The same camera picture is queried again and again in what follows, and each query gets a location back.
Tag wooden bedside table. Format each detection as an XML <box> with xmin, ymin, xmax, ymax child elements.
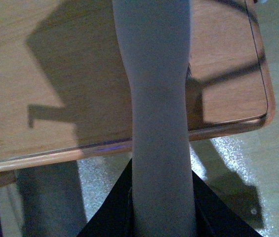
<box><xmin>0</xmin><ymin>0</ymin><xmax>275</xmax><ymax>187</ymax></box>

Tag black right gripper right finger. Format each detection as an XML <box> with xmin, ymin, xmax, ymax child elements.
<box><xmin>192</xmin><ymin>172</ymin><xmax>260</xmax><ymax>237</ymax></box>

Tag beige hand brush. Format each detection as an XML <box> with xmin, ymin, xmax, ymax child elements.
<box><xmin>113</xmin><ymin>0</ymin><xmax>197</xmax><ymax>237</ymax></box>

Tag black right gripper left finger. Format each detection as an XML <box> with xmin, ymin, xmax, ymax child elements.
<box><xmin>78</xmin><ymin>160</ymin><xmax>134</xmax><ymax>237</ymax></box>

